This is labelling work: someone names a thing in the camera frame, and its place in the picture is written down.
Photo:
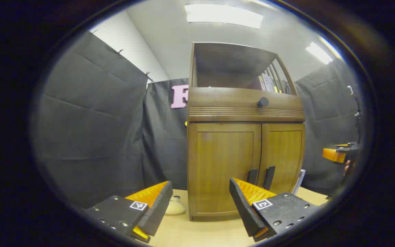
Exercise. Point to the wooden cabinet door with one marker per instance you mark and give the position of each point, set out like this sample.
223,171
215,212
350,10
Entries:
225,161
283,154

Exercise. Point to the white paperback book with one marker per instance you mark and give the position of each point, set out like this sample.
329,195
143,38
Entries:
296,183

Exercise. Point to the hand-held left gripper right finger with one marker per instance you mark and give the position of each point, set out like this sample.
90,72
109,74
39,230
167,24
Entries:
243,209

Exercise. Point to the black backdrop cloth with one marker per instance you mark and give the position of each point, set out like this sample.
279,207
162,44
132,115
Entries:
91,120

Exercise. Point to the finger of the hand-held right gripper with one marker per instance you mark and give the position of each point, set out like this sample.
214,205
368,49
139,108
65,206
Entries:
334,155

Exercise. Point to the cream round object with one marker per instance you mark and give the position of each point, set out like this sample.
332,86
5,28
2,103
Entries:
175,207

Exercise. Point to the grey book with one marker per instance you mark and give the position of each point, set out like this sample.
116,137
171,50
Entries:
274,84

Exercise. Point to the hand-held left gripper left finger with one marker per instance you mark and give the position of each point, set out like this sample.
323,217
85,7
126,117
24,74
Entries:
158,209

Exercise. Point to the ceiling light panel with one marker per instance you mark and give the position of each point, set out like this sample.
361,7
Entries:
319,53

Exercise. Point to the black round drawer knob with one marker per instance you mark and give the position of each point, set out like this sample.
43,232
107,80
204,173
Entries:
262,102

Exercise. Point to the wooden double-door shoe cabinet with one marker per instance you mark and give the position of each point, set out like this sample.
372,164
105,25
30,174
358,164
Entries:
228,61

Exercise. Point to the grey-blue paperback book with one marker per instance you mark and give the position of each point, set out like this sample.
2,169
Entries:
302,178

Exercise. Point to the wooden cabinet drawer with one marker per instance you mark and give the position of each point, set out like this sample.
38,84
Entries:
225,99

